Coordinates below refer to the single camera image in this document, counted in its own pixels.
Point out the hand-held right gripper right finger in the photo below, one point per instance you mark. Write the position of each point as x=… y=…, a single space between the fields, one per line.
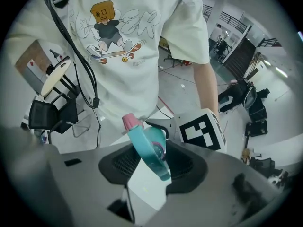
x=213 y=188

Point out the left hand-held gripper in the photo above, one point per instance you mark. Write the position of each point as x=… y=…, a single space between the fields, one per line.
x=198 y=131

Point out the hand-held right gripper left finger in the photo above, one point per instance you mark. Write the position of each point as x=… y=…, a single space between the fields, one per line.
x=82 y=181

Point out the teal plastic bottle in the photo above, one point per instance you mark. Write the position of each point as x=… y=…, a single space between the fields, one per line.
x=156 y=135

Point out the pink teal spray bottle cap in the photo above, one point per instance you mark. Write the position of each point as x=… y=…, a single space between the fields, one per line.
x=146 y=150

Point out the person's left forearm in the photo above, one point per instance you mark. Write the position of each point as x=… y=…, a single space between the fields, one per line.
x=206 y=84

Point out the red tape strip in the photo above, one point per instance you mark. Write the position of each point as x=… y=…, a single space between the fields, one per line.
x=165 y=105

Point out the person's cream printed t-shirt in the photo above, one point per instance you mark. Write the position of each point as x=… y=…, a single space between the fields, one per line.
x=132 y=55

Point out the black storage box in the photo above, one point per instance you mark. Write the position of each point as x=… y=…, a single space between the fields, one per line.
x=256 y=128
x=258 y=110

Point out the gray plastic chair seat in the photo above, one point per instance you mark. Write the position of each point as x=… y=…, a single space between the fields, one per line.
x=251 y=98

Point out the round beige side table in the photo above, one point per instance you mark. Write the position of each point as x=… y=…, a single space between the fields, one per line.
x=55 y=78

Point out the dark staircase with railing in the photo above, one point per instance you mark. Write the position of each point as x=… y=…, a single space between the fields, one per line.
x=246 y=51

